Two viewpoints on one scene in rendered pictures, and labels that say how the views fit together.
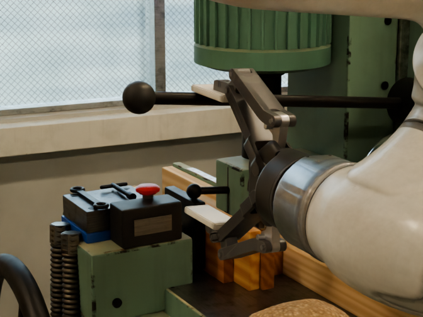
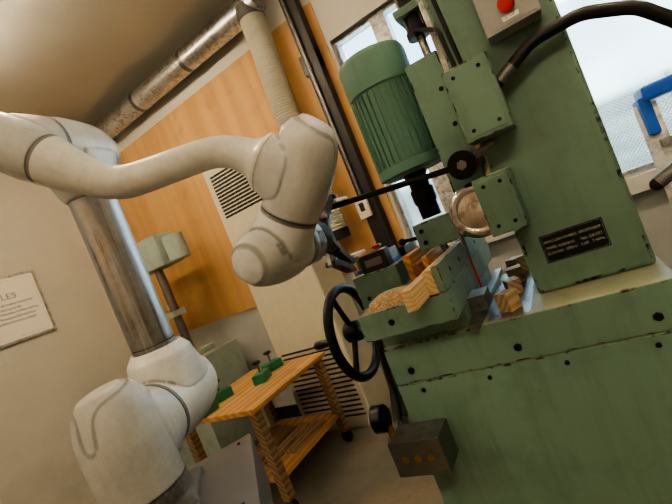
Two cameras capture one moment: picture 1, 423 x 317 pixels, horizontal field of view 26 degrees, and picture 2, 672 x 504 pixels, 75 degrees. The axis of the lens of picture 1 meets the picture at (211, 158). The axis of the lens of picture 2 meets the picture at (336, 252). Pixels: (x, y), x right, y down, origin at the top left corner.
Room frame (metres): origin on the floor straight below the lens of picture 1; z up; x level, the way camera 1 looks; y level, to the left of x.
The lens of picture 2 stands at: (0.35, -0.86, 1.07)
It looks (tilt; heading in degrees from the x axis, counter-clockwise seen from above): 1 degrees down; 57
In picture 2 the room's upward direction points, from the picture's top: 22 degrees counter-clockwise
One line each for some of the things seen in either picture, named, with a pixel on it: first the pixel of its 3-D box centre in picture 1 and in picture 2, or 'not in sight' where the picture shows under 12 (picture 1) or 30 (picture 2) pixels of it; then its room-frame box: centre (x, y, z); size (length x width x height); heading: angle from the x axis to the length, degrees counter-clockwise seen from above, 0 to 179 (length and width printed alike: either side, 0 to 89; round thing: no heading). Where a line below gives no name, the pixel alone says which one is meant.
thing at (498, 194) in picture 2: not in sight; (501, 201); (1.13, -0.30, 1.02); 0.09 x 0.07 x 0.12; 29
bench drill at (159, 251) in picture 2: not in sight; (190, 345); (1.02, 2.35, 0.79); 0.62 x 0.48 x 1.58; 117
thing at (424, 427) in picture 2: not in sight; (422, 448); (0.88, -0.07, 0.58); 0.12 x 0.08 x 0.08; 119
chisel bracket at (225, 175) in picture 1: (273, 189); (446, 230); (1.19, -0.08, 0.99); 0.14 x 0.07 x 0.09; 119
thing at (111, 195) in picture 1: (119, 211); (376, 257); (1.10, 0.11, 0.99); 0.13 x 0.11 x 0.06; 29
